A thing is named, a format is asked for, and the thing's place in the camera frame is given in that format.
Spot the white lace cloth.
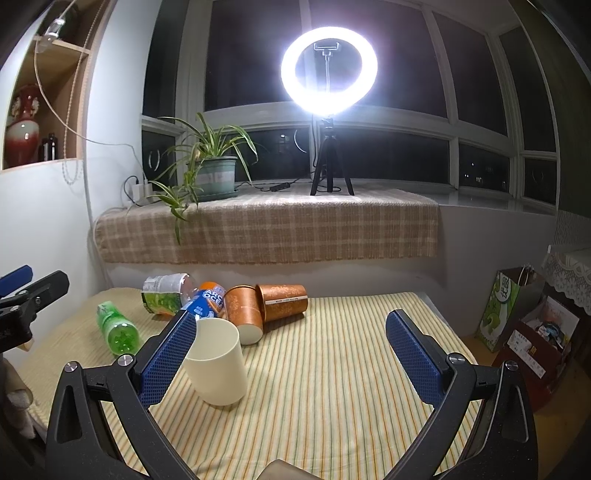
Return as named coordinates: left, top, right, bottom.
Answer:
left=539, top=246, right=591, bottom=317

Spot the potted spider plant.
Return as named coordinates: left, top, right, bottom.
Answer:
left=147, top=112, right=259, bottom=246

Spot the green paper bag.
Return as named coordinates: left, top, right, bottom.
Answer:
left=475, top=267, right=546, bottom=353

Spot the cream plastic cup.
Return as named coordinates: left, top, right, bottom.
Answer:
left=184, top=318, right=244, bottom=407

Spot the black cable with switch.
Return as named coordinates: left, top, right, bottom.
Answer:
left=235, top=177, right=320, bottom=193

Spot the white power strip with chargers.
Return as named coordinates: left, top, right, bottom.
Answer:
left=122, top=175, right=156, bottom=207

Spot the copper patterned cup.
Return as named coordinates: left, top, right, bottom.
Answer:
left=255, top=283, right=308, bottom=322
left=225, top=285, right=265, bottom=346

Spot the clear bottle green label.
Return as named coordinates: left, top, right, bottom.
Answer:
left=141, top=272, right=204, bottom=317

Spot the wooden shelf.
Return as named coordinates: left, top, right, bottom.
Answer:
left=0, top=0, right=114, bottom=172

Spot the beige plaid cloth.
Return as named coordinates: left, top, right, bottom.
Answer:
left=94, top=186, right=441, bottom=265

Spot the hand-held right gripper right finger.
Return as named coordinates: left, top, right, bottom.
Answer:
left=385, top=309, right=539, bottom=480

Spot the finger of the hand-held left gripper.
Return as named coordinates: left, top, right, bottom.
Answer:
left=0, top=271, right=70, bottom=343
left=0, top=265, right=34, bottom=299

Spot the striped tablecloth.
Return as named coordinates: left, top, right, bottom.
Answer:
left=18, top=286, right=482, bottom=480

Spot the white clip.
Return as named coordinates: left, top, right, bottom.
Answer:
left=39, top=18, right=66, bottom=49

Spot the ring light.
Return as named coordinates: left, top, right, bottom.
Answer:
left=280, top=35, right=379, bottom=117

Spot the orange soda bottle blue label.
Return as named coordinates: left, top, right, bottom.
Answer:
left=182, top=281, right=228, bottom=322

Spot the green plastic bottle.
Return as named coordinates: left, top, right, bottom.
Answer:
left=96, top=301, right=140, bottom=356

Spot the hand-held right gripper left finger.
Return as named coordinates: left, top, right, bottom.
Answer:
left=46, top=310, right=198, bottom=480

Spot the black tripod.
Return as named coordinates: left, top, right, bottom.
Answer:
left=310, top=115, right=356, bottom=197

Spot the red cardboard box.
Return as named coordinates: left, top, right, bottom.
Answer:
left=491, top=286, right=583, bottom=412

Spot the red ceramic vase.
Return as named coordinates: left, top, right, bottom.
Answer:
left=4, top=84, right=42, bottom=168

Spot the white cable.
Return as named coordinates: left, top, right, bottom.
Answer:
left=33, top=27, right=145, bottom=185

